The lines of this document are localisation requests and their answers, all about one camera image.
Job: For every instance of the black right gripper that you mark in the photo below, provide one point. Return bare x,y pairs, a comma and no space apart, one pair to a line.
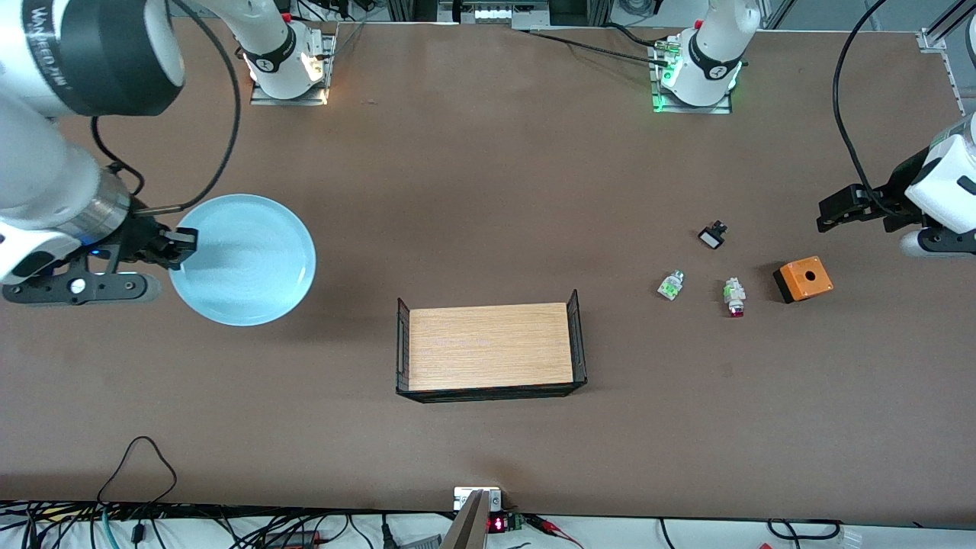
142,236

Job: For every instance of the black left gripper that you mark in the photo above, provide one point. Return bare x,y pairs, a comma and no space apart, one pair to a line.
898,189

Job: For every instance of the light blue round plate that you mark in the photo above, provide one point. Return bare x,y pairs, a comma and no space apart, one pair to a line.
252,263

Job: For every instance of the red push button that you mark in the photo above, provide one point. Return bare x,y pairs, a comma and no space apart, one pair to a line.
735,299

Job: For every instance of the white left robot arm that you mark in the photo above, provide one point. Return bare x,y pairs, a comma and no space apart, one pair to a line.
717,46

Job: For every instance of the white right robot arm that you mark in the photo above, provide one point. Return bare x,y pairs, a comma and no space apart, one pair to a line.
38,175

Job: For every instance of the black white square push button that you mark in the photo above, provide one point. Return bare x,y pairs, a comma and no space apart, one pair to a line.
712,235

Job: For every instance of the green push button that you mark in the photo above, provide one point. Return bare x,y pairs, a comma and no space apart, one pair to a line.
670,286

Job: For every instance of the black power adapter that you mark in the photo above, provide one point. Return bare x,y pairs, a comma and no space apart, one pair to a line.
293,539

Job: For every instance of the grey aluminium bar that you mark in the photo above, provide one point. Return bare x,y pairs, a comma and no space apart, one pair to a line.
469,526

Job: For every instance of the red digit display module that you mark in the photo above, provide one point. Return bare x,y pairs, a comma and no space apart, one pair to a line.
497,524

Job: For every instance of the red clip lead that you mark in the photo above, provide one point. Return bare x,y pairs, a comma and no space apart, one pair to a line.
553,526

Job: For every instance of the orange button enclosure box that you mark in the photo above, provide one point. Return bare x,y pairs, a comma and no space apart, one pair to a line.
808,278

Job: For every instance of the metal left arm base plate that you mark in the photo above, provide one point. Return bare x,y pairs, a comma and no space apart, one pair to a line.
724,108

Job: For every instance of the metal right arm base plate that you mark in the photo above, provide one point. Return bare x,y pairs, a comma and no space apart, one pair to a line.
263,97

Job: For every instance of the aluminium frame profile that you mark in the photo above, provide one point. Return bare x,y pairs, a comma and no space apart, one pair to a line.
945,27

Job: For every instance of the small metal bracket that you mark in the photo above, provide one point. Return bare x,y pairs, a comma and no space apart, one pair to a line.
465,497

